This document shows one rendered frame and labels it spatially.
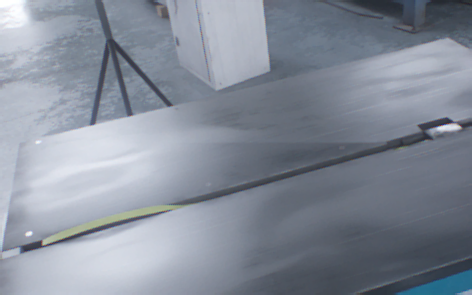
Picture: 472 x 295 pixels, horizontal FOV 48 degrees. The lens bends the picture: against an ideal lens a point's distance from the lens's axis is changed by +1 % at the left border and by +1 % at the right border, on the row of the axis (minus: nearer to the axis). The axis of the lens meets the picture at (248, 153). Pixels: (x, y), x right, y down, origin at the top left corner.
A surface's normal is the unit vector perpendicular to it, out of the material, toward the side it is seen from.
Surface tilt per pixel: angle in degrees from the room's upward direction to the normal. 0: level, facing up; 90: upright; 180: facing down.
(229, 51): 90
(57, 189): 0
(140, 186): 0
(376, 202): 0
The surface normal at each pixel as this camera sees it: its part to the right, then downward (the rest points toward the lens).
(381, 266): -0.12, -0.83
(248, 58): 0.51, 0.41
